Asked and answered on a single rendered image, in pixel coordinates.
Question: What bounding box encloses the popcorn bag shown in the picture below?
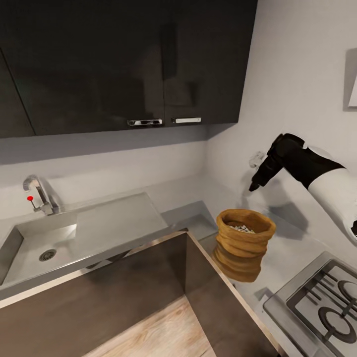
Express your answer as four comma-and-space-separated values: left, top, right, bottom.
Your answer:
216, 209, 276, 258

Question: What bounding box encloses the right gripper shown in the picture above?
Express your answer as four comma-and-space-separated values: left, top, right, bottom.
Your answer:
249, 159, 283, 192

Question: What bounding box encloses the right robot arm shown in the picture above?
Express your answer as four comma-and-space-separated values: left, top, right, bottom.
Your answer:
249, 133, 357, 247

